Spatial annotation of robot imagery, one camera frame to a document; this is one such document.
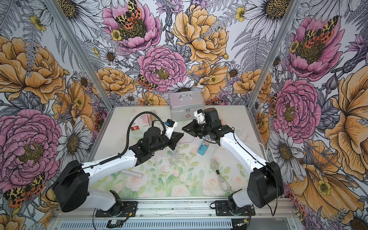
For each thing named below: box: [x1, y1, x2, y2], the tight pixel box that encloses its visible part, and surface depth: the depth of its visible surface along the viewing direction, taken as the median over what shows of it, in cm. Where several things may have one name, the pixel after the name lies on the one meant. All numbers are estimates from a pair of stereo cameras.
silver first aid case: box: [168, 90, 206, 122], surface depth 108 cm
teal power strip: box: [197, 135, 211, 156], surface depth 96 cm
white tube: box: [120, 169, 144, 179], surface depth 87 cm
